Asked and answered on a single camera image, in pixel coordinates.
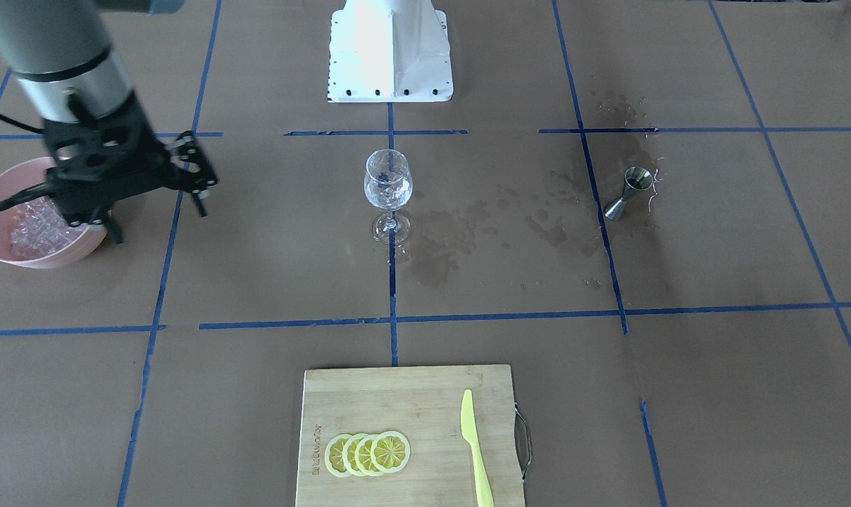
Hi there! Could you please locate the bamboo cutting board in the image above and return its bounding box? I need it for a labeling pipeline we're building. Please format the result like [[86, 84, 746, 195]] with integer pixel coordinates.
[[294, 365, 526, 506]]

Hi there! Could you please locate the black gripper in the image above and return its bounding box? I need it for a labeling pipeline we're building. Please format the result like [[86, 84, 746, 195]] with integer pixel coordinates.
[[43, 99, 219, 244]]

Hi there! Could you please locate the back lemon slice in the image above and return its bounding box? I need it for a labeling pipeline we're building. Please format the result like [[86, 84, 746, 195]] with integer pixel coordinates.
[[325, 433, 352, 477]]

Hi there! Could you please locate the pink bowl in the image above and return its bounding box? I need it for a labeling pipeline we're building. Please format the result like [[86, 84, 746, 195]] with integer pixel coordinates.
[[0, 157, 106, 269]]

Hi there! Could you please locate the pile of clear ice cubes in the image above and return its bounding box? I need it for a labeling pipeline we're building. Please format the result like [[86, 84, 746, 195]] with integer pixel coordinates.
[[9, 196, 87, 260]]

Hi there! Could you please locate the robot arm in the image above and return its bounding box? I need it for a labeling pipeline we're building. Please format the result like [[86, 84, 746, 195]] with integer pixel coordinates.
[[0, 1, 218, 243]]

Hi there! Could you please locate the steel cocktail jigger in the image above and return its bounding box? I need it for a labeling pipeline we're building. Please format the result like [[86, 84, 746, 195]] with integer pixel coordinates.
[[603, 165, 654, 220]]

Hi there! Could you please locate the yellow plastic knife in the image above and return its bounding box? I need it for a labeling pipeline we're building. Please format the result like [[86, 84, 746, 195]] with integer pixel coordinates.
[[459, 389, 495, 506]]

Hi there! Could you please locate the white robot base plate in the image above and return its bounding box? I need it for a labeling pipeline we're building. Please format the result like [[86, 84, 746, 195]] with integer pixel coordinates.
[[327, 1, 454, 104]]

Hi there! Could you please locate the clear wine glass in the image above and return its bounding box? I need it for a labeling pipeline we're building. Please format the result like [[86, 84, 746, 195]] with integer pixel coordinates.
[[364, 149, 413, 245]]

